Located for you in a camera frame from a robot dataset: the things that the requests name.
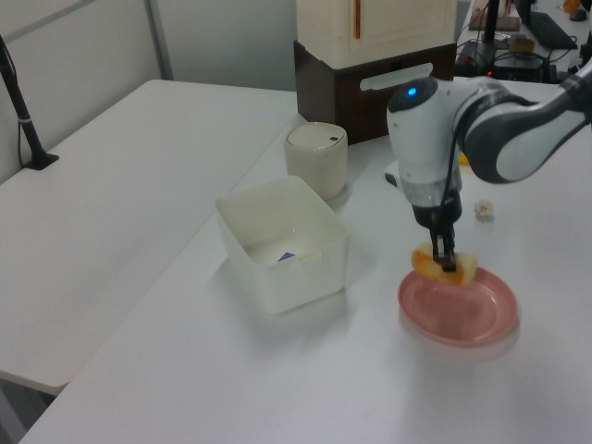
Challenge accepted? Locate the black electronics box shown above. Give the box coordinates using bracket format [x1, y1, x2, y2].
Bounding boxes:
[492, 53, 556, 82]

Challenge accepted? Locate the crumpled clear wrapper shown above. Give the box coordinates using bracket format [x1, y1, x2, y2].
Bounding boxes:
[474, 198, 496, 222]

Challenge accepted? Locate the cream cabinet with handles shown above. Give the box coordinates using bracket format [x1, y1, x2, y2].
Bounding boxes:
[295, 0, 459, 66]

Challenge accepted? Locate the toasted bread piece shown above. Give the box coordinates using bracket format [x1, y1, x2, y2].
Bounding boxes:
[411, 242, 478, 287]

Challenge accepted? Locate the brown round object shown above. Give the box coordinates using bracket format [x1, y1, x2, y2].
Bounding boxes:
[508, 34, 536, 53]

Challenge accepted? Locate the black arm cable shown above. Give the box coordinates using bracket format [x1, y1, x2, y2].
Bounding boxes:
[438, 104, 468, 223]

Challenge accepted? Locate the black keyboard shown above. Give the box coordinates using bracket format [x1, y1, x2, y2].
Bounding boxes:
[512, 0, 579, 50]

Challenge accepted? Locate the cream lidded trash can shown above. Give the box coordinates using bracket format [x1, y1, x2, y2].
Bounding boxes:
[283, 121, 349, 202]

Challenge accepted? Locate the white drawer handle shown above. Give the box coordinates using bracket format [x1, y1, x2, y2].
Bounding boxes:
[359, 62, 436, 93]

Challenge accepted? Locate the dark brown drawer box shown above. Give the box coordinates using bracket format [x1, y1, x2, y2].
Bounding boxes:
[292, 39, 457, 147]

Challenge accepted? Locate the pink plate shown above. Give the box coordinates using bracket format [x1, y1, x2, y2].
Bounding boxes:
[397, 265, 520, 348]

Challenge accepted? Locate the cream plastic container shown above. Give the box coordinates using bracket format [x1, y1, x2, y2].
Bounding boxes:
[214, 175, 351, 315]

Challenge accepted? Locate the black monitor stand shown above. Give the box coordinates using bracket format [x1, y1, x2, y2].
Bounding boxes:
[480, 0, 501, 47]

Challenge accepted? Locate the black clamped camera pole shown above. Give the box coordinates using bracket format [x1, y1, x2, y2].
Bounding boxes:
[0, 34, 60, 172]

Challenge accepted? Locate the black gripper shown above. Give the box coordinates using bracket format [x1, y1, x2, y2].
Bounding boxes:
[413, 201, 463, 273]

